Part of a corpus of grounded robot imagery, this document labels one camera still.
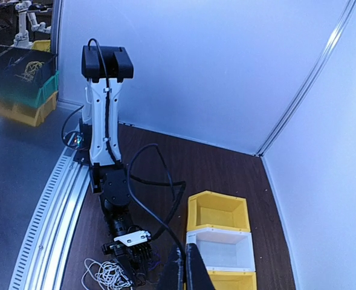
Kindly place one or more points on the left circuit board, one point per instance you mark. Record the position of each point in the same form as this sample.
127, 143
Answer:
76, 141

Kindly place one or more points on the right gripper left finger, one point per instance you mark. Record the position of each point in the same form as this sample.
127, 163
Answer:
173, 274

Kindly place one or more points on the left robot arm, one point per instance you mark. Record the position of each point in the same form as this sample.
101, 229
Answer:
105, 69

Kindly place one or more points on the white bin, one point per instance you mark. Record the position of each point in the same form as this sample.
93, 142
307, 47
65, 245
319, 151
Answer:
224, 250

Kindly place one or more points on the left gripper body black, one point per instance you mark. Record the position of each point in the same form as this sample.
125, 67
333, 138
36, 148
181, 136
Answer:
135, 255

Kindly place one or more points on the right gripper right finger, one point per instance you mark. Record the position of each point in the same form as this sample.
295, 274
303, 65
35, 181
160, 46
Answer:
197, 277

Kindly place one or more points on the aluminium front rail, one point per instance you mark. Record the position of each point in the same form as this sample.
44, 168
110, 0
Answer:
45, 248

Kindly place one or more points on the yellow background bin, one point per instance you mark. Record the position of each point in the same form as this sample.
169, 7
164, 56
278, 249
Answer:
28, 115

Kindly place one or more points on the background white robot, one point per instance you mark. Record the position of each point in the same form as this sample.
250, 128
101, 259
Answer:
27, 13

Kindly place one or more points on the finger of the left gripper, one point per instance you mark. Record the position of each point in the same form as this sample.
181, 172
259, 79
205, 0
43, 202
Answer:
124, 262
141, 272

